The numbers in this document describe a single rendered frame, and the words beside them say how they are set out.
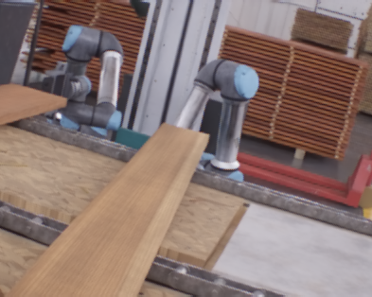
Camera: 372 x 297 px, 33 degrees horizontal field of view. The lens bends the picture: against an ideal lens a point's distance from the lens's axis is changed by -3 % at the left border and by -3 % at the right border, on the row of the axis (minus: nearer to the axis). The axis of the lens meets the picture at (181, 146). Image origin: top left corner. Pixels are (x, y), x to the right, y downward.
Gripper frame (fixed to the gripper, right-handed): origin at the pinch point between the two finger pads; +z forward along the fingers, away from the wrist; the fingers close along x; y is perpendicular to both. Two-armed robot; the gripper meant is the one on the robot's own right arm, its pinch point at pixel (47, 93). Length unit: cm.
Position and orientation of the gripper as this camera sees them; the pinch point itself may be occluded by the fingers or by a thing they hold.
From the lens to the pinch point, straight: 216.1
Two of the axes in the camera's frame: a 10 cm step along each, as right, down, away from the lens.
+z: -2.3, 1.7, -9.6
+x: -2.3, 9.5, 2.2
